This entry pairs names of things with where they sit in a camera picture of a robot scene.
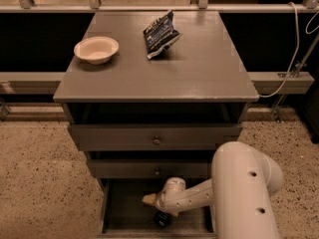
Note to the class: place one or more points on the grey wooden drawer cabinet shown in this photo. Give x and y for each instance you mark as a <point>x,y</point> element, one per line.
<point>199,80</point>

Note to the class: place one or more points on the dark blue chip bag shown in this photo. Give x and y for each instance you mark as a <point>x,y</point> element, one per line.
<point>160,35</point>

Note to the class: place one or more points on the upper metal rail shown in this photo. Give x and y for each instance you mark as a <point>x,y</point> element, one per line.
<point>223,8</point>

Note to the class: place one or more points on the white paper bowl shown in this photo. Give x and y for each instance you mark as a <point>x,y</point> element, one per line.
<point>96,50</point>

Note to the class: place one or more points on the dark blue rxbar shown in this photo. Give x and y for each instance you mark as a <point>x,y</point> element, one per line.
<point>162,219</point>

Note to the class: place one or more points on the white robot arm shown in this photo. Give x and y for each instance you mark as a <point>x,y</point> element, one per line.
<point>238,193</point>

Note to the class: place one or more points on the metal stand right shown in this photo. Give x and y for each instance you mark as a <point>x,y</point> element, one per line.
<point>292,75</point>

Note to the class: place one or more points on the grey open bottom drawer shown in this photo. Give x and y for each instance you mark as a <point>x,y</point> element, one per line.
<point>124,216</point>

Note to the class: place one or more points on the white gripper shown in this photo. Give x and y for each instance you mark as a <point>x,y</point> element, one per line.
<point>160,200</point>

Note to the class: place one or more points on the brass top drawer knob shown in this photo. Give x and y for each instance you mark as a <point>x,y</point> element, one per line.
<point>156,140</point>

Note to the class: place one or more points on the grey middle drawer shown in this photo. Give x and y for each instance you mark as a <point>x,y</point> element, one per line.
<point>145,168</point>

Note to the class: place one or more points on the grey top drawer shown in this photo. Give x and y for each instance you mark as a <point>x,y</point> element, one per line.
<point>102,137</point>

